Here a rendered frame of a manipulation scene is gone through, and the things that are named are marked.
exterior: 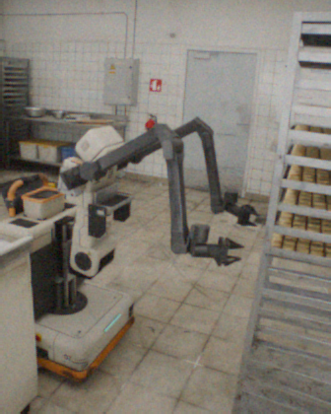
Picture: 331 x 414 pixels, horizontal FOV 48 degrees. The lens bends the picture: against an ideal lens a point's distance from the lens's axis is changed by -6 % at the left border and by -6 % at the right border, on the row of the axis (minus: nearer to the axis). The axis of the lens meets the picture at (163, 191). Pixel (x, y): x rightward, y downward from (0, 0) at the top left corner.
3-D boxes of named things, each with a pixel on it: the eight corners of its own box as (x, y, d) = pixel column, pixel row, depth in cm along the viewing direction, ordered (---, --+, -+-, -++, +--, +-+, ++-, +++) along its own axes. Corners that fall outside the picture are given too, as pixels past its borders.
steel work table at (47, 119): (3, 170, 612) (2, 110, 585) (32, 163, 677) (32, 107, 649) (100, 188, 547) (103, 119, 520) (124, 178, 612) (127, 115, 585)
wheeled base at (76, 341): (-16, 347, 209) (-20, 310, 202) (51, 296, 266) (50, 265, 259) (84, 388, 187) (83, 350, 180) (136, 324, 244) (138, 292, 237)
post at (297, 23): (231, 416, 167) (294, 11, 119) (231, 411, 169) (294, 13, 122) (237, 419, 166) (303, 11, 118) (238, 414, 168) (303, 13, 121)
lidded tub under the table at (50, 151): (35, 160, 596) (35, 143, 589) (54, 155, 638) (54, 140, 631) (55, 163, 583) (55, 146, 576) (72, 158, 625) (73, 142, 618)
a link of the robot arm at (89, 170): (173, 117, 151) (163, 115, 142) (187, 149, 150) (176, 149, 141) (91, 165, 171) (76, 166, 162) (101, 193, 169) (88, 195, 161)
